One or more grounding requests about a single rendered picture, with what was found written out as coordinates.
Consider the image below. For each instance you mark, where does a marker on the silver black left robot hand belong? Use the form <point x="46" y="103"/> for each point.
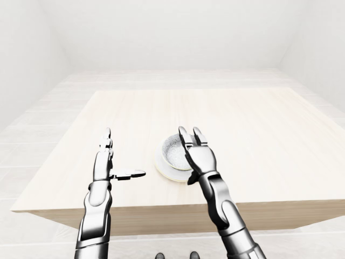
<point x="102" y="164"/>

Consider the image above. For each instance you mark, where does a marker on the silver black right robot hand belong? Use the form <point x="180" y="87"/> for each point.
<point x="202" y="159"/>

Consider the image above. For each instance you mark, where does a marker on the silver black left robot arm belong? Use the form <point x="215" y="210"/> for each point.
<point x="94" y="218"/>

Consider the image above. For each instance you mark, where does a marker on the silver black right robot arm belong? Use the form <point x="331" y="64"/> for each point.
<point x="229" y="215"/>

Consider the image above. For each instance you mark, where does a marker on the speckled grey bowl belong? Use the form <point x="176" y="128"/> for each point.
<point x="173" y="155"/>

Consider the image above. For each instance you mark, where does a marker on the white plate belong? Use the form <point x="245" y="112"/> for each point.
<point x="167" y="171"/>

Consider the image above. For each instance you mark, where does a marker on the pale wooden table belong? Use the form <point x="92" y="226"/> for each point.
<point x="256" y="151"/>

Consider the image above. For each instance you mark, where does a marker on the small dark rounded shape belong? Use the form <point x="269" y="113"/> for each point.
<point x="160" y="255"/>
<point x="194" y="255"/>

